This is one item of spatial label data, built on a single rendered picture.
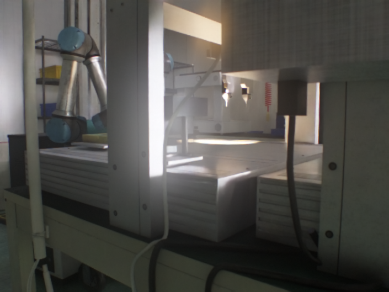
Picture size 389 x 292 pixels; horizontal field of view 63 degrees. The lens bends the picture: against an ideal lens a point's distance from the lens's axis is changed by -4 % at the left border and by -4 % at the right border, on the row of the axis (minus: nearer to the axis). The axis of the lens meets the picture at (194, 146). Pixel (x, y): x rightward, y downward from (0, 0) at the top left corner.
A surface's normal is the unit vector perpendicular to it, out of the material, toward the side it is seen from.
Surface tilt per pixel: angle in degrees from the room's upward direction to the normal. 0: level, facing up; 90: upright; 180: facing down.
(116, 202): 90
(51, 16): 90
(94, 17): 90
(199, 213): 90
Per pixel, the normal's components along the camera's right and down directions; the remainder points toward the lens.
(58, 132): -0.12, 0.22
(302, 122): -0.63, 0.07
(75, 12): 0.87, 0.04
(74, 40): -0.12, -0.05
